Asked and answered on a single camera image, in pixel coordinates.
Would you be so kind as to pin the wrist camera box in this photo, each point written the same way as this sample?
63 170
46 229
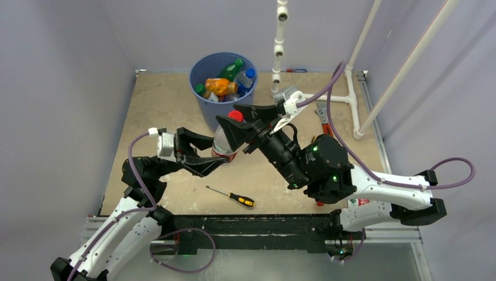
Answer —
165 143
286 103

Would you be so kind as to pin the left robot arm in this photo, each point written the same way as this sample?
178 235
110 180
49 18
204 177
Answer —
138 219

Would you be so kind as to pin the red cap clear bottle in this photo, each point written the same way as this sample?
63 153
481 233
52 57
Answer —
351 203

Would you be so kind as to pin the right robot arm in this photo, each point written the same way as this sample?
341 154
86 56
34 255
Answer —
323 171

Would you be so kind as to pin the orange juice bottle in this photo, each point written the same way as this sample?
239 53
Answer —
221 86

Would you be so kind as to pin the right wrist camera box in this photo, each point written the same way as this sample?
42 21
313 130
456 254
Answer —
286 103

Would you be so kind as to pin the green cap tea bottle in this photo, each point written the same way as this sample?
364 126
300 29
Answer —
205 93

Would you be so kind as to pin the red label clear bottle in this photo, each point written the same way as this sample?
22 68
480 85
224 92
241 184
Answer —
221 146

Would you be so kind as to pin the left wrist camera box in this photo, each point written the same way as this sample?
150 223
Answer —
165 143

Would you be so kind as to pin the black yellow screwdriver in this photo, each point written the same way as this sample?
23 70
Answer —
244 200

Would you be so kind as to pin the white PVC pipe frame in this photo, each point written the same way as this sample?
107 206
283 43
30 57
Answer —
345 69

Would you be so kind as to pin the blue plastic bin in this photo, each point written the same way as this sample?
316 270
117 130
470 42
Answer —
211 66

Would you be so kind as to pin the green plastic bottle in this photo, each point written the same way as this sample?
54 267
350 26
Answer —
230 71

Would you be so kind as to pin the small Pepsi bottle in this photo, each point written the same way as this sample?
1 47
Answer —
244 79

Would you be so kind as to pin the red handled adjustable wrench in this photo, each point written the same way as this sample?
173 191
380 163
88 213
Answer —
322 114

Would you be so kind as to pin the red blue screwdriver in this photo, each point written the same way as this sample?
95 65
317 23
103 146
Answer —
295 70

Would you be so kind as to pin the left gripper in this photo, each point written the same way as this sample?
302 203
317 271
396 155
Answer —
201 165

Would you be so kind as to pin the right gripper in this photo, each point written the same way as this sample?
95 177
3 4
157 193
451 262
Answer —
238 132

